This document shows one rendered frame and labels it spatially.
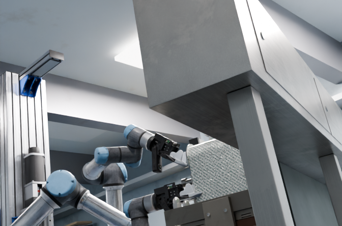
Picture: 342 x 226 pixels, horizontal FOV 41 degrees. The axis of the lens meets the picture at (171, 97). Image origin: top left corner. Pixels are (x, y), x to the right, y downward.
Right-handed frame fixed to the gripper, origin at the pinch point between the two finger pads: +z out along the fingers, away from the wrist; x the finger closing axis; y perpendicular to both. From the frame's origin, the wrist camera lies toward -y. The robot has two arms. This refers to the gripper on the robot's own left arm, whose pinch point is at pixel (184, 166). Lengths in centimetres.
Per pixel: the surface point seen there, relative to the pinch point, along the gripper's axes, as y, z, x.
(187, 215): -12.6, 22.4, -24.6
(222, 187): 0.0, 21.5, -5.0
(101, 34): 57, -212, 134
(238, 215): -3.5, 39.2, -23.7
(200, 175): 0.0, 11.0, -4.9
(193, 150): 7.8, 2.8, -4.2
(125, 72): 39, -234, 215
